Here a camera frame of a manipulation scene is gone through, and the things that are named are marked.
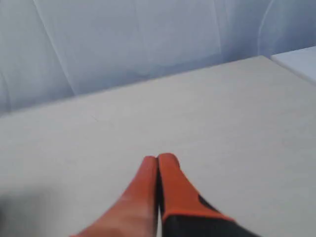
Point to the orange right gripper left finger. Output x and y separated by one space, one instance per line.
135 213

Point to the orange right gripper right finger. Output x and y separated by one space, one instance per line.
184 212

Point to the grey backdrop cloth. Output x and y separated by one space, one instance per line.
55 49

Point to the white side table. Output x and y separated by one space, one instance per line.
301 62

